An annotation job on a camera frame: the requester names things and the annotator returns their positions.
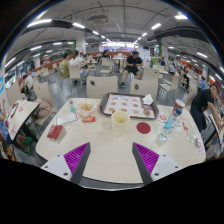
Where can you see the crumpled white napkin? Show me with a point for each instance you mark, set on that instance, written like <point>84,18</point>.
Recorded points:
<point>147,99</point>

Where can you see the pink bag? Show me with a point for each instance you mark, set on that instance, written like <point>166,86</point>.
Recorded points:
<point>42,109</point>

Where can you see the cream plastic cup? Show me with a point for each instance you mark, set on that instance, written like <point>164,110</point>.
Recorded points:
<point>120,125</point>

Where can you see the clear plastic packet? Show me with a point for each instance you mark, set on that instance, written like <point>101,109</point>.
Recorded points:
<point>194,137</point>

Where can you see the red paper drink cup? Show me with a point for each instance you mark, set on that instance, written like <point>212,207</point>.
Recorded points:
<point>178,104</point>

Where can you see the beige chair with hole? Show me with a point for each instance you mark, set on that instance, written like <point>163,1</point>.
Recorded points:
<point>146,88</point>
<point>103,87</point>

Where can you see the white table card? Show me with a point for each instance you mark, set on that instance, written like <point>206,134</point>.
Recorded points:
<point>66,119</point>

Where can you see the beige dining chairs group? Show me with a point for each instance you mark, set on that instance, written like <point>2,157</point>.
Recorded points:
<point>150,74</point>

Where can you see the ceiling air conditioner unit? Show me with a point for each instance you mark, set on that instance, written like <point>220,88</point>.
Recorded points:
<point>98,19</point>

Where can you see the beige side chair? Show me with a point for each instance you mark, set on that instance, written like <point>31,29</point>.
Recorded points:
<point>43,91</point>

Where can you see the small red sauce packet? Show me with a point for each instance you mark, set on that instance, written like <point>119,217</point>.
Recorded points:
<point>89,119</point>
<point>185,126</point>

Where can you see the person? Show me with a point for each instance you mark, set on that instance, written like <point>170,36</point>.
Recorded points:
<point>185,78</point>
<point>29,83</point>
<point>202,85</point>
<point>77,61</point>
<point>201,100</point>
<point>64,68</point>
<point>133,63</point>

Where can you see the neighbouring beige table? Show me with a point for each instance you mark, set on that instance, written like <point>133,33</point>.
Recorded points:
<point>23,115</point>

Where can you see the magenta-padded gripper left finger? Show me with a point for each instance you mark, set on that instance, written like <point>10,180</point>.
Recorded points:
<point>77,159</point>

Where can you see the dark brown food tray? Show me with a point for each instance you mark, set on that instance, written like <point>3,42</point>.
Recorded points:
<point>156,111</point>

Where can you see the ceiling lights group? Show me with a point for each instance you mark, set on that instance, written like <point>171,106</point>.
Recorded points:
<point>39,22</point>

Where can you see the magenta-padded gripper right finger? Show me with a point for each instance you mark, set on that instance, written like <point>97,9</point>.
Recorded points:
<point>146,159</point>

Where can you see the clear blue-capped water bottle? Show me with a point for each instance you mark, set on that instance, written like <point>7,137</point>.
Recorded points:
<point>167,126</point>

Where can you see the round red coaster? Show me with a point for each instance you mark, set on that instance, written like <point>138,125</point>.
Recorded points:
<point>143,128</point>

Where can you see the small clear sanitizer bottle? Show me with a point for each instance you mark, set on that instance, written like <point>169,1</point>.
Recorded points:
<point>72,107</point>

